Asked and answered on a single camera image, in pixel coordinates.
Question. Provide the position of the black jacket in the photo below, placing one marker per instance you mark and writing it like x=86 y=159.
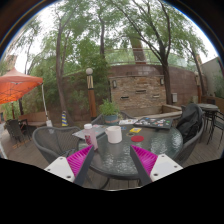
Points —
x=189 y=121

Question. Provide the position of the colourful printed card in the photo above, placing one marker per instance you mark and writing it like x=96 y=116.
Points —
x=123 y=128

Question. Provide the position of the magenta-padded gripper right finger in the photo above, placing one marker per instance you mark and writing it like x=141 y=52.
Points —
x=145 y=160

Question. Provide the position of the green plant in teal pot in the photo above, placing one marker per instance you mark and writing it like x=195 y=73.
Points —
x=109 y=111

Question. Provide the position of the orange canopy tent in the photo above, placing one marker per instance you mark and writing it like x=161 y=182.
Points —
x=16 y=85

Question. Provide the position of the grey chair holding jacket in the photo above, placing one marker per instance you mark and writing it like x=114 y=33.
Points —
x=190 y=146

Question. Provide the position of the blue yellow striped cone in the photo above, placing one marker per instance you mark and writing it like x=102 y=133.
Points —
x=64 y=120

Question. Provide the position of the silver laptop with stickers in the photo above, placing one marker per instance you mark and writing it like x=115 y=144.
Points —
x=80 y=134

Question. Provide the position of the black laptop with stickers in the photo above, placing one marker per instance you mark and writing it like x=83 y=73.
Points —
x=153 y=123

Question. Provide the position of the white printed booklet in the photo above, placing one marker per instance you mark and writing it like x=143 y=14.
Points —
x=128 y=121

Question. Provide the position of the white cup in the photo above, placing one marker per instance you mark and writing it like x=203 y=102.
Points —
x=114 y=135

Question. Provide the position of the yellow card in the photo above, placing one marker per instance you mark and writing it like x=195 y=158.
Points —
x=135 y=130

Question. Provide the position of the pink juice bottle white cap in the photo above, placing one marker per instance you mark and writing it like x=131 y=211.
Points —
x=90 y=136

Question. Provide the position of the grey wall utility box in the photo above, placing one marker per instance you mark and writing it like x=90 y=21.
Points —
x=174 y=97

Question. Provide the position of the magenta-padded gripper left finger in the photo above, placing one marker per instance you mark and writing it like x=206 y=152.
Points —
x=79 y=161

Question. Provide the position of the dark patio chair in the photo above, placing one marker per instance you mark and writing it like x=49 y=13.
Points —
x=218 y=125
x=15 y=131

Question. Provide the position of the round dark patio table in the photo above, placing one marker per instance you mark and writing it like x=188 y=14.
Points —
x=207 y=107

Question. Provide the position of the wall lantern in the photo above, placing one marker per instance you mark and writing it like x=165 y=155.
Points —
x=162 y=81
x=114 y=84

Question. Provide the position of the flat round red coaster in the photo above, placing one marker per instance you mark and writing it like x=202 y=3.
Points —
x=137 y=138

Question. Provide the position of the wooden bench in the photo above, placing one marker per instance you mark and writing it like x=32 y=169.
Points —
x=35 y=117

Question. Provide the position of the striped globe lamp post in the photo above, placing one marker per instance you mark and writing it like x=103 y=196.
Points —
x=91 y=96

